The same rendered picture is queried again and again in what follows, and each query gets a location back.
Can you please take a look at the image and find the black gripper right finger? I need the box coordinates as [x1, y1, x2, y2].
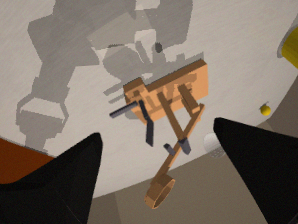
[213, 117, 298, 224]

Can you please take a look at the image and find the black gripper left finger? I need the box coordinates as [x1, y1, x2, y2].
[0, 132, 102, 224]

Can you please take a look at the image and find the wooden catapult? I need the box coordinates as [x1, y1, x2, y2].
[109, 60, 209, 209]

